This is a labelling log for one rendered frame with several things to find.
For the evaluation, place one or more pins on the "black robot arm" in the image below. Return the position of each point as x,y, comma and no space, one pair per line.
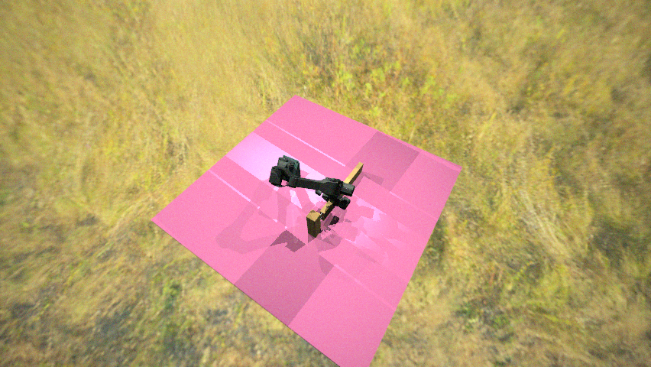
329,186

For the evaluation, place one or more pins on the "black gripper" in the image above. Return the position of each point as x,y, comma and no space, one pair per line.
340,201

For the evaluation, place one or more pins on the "brown wooden post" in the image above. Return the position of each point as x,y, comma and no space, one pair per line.
313,220

